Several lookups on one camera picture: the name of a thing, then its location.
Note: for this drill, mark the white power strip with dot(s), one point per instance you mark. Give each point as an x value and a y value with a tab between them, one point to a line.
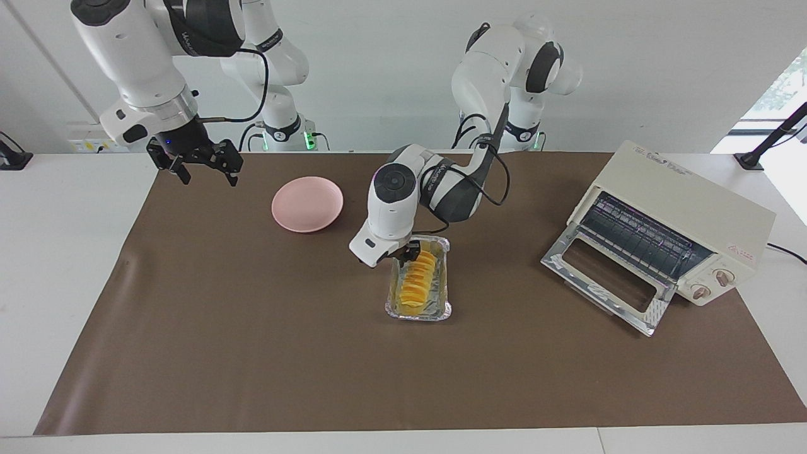
91	145

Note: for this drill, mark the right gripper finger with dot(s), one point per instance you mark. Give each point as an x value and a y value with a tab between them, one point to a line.
169	161
226	157

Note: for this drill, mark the cream toaster oven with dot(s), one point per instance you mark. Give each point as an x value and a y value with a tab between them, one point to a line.
681	202

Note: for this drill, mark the silver foil tray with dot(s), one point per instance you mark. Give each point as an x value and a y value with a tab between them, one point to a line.
441	277

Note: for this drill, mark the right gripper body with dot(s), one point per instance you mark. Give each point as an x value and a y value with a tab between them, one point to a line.
183	140

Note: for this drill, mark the black stand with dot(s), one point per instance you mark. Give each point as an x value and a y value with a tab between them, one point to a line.
16	157
772	140

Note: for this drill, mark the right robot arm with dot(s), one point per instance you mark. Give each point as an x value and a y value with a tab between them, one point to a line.
139	57

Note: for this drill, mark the yellow sliced bread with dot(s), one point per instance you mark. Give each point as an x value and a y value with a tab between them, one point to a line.
418	284

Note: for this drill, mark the pink round plate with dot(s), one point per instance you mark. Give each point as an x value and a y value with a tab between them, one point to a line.
307	203

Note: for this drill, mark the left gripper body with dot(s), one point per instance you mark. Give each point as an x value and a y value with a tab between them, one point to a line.
411	247

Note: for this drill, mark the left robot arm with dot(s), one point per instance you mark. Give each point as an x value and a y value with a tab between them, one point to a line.
391	208

